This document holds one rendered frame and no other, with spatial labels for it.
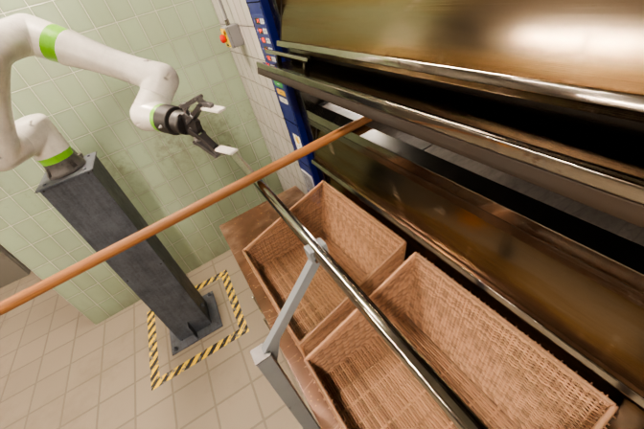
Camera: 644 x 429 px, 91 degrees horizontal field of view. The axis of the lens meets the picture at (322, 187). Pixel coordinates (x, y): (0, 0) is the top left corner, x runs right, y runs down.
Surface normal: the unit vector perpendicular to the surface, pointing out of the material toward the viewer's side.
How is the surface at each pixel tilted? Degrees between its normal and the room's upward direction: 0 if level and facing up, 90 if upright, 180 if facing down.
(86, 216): 90
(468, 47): 70
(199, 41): 90
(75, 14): 90
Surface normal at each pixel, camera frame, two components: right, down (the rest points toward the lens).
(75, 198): 0.47, 0.43
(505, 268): -0.86, 0.16
